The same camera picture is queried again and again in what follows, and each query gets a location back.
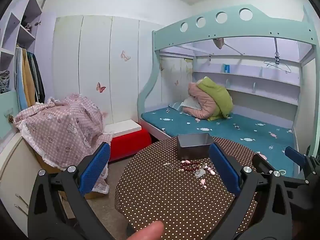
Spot grey metal tin box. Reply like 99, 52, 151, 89
177, 133, 213, 161

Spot white pillow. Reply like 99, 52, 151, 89
180, 97, 202, 110

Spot black hanging garment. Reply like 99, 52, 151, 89
32, 53, 46, 103

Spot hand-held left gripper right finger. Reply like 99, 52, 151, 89
207, 142, 293, 240

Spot person's left hand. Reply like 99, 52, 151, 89
129, 221, 165, 240

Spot red bead bracelet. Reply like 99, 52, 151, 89
180, 162, 202, 173

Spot teal bunk bed frame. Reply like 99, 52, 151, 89
137, 4, 316, 155

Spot open white shelf unit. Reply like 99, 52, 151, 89
0, 0, 43, 96

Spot round brown polka-dot table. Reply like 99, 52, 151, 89
115, 136, 275, 240

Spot pink printed cloth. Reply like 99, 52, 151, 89
14, 92, 113, 195

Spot pink quilted jacket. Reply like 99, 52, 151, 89
182, 82, 221, 119

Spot light blue hanging garment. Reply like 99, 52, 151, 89
14, 47, 28, 108

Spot tan hanging coat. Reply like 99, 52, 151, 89
22, 49, 37, 107

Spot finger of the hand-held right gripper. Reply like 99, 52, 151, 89
285, 147, 320, 179
252, 153, 274, 177

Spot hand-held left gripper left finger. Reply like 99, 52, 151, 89
27, 142, 113, 240

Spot pink hanging cloth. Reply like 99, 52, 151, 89
212, 37, 225, 50

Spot white board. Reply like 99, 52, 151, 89
102, 119, 142, 136

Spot white bed shelf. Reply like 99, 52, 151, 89
192, 55, 301, 106

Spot grey folded clothes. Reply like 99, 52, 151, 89
0, 70, 11, 94

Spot teal candy print bed sheet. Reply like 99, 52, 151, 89
140, 106, 305, 178

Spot green blanket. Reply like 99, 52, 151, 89
197, 77, 234, 120

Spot white wardrobe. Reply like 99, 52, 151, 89
51, 15, 163, 128

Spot white drawer cabinet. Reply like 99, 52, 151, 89
0, 132, 63, 232

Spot red storage stool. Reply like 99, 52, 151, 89
109, 127, 152, 162

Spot wire clothes hanger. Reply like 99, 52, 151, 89
264, 60, 292, 74

